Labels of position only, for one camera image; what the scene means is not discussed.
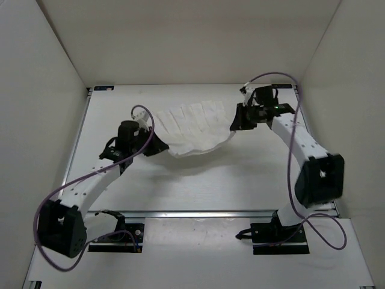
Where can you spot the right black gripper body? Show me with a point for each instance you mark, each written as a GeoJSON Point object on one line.
{"type": "Point", "coordinates": [254, 112]}

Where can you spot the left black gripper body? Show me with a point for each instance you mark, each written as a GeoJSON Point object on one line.
{"type": "Point", "coordinates": [138, 142]}

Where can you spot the white pleated skirt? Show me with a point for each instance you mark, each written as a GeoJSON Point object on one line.
{"type": "Point", "coordinates": [193, 129]}

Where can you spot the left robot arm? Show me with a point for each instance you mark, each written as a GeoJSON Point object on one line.
{"type": "Point", "coordinates": [64, 225]}

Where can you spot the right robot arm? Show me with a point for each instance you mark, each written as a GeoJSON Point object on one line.
{"type": "Point", "coordinates": [320, 179]}

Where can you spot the right blue corner label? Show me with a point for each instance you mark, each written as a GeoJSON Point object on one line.
{"type": "Point", "coordinates": [281, 86]}

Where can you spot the blue corner label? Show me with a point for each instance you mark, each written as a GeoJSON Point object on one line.
{"type": "Point", "coordinates": [103, 88]}
{"type": "Point", "coordinates": [281, 86]}

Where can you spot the left blue corner label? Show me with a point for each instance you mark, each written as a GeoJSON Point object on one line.
{"type": "Point", "coordinates": [103, 88]}

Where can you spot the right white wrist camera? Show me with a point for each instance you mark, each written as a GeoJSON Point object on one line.
{"type": "Point", "coordinates": [248, 94]}

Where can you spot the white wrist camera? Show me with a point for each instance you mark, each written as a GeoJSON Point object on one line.
{"type": "Point", "coordinates": [248, 94]}
{"type": "Point", "coordinates": [141, 118]}

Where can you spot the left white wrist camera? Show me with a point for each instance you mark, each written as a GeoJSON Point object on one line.
{"type": "Point", "coordinates": [141, 118]}

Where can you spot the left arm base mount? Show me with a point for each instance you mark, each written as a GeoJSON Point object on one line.
{"type": "Point", "coordinates": [128, 236]}

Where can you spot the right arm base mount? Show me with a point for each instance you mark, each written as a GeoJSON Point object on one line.
{"type": "Point", "coordinates": [274, 239]}

